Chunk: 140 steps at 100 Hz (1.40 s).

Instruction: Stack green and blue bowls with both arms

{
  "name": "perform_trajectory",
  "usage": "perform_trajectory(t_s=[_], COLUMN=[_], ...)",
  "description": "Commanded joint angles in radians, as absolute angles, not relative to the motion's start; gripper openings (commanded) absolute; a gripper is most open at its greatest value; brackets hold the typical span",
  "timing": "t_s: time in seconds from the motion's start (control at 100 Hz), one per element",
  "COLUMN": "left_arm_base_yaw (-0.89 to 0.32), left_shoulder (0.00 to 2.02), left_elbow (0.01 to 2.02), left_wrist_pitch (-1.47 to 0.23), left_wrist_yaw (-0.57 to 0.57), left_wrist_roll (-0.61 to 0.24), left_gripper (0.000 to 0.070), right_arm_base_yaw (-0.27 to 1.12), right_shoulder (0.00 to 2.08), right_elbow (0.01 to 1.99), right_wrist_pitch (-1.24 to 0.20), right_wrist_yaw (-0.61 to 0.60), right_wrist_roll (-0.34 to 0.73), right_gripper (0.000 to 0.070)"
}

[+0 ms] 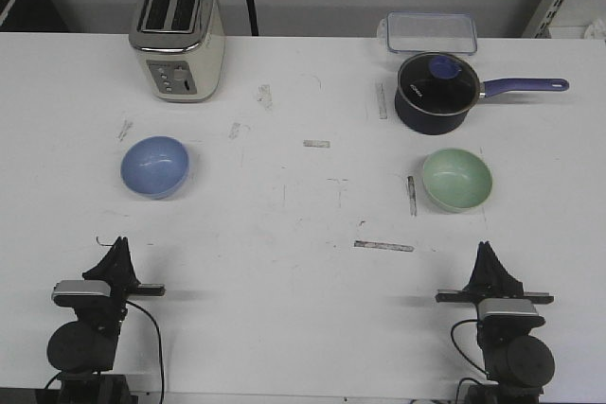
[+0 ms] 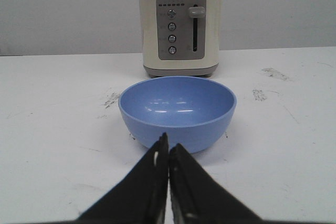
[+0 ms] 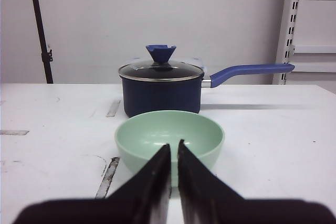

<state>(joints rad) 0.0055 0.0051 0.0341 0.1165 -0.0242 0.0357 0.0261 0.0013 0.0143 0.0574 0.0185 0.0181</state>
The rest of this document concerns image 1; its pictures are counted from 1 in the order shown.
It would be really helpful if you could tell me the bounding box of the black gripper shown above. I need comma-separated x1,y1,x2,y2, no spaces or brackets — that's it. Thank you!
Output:
435,241,554,328
75,237,166,328

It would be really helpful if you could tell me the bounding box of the green bowl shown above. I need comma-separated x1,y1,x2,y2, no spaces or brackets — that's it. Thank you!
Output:
421,148,493,213

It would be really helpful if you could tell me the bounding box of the blue bowl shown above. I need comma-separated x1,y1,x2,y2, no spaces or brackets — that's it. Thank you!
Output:
120,136,189,200

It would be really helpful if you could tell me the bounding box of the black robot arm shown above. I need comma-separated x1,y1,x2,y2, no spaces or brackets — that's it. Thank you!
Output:
436,241,555,403
46,237,166,403

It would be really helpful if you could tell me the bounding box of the dark blue saucepan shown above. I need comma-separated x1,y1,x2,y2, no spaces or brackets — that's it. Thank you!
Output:
394,68,569,135

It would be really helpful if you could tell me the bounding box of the glass pot lid blue knob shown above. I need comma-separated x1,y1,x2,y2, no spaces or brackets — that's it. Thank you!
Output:
398,52,480,115

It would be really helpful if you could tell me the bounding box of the cream two-slot toaster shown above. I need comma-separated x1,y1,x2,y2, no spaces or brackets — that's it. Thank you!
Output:
129,0,225,103

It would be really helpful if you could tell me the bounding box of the clear plastic food container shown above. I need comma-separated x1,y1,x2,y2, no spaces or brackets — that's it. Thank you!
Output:
377,11,477,55

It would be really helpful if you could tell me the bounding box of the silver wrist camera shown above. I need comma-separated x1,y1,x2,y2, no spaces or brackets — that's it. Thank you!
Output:
51,280,111,308
477,298,539,320

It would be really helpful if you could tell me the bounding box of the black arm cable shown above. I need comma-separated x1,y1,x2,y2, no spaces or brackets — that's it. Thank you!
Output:
43,298,166,404
449,318,489,398

